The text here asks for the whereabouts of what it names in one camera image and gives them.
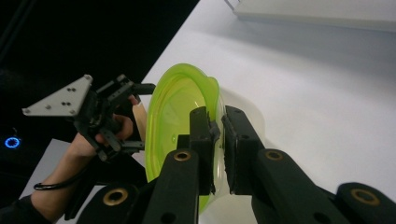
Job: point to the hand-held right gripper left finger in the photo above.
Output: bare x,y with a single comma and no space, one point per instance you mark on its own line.
202,143

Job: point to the small green plastic container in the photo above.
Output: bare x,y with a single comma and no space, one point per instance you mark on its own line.
174,102

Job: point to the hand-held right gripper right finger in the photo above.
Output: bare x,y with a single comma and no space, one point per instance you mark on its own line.
239,146

